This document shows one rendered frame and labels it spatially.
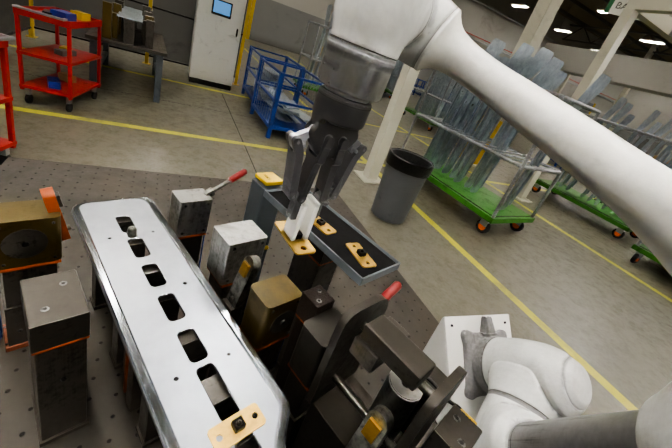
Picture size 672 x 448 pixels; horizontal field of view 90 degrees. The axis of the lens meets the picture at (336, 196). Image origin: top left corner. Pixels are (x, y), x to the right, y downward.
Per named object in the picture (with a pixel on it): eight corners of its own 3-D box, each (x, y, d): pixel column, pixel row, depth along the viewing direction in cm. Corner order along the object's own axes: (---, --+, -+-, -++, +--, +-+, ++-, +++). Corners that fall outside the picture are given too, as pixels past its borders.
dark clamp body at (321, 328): (258, 437, 79) (300, 321, 64) (297, 410, 88) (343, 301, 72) (275, 467, 75) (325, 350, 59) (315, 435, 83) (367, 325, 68)
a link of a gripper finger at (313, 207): (307, 193, 53) (311, 193, 53) (295, 228, 56) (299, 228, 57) (317, 204, 51) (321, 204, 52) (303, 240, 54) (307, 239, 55)
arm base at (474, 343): (501, 316, 108) (517, 317, 103) (509, 393, 102) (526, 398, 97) (459, 315, 101) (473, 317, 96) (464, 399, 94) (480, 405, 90)
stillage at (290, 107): (249, 112, 585) (260, 56, 546) (291, 120, 625) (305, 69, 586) (266, 138, 493) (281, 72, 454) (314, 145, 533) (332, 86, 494)
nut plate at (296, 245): (273, 222, 56) (275, 217, 56) (293, 221, 59) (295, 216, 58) (296, 255, 51) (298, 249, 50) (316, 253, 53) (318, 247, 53)
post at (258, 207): (224, 291, 115) (250, 177, 97) (244, 285, 121) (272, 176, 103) (235, 306, 111) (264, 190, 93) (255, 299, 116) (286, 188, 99)
